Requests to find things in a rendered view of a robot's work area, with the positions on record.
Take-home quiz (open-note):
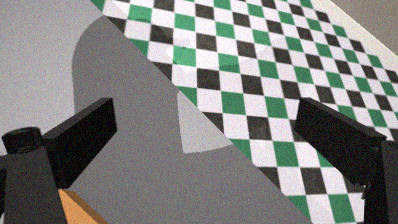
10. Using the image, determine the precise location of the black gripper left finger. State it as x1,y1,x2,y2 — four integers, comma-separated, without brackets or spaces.
0,98,117,224

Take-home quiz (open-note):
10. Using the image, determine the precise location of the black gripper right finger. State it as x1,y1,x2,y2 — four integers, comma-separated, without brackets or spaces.
294,97,398,224

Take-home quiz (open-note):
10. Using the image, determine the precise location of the orange rectangular block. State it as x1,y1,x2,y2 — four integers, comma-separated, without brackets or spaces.
59,189,109,224

